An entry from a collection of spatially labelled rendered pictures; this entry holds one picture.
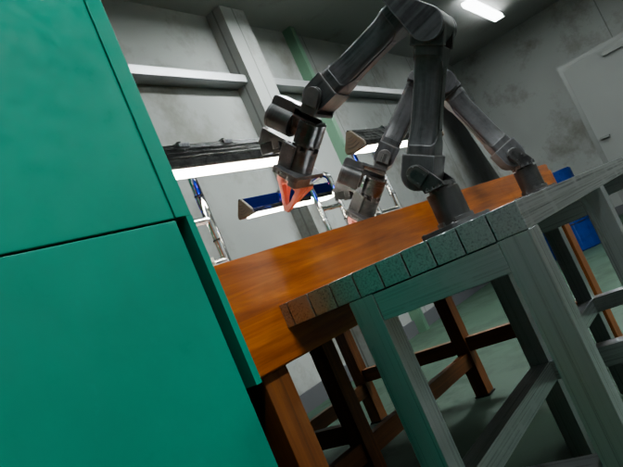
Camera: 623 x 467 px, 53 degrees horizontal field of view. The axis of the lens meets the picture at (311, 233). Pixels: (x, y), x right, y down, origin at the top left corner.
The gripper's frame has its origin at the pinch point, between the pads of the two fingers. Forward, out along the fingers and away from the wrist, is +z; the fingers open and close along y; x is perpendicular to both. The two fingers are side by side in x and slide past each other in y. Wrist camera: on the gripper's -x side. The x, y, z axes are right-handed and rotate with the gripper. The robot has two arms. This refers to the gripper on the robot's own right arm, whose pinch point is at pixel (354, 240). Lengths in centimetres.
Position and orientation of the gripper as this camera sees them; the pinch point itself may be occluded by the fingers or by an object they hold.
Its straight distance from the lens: 175.4
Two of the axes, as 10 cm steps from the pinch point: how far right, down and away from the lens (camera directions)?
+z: -2.8, 8.7, 4.0
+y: -5.8, 1.7, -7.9
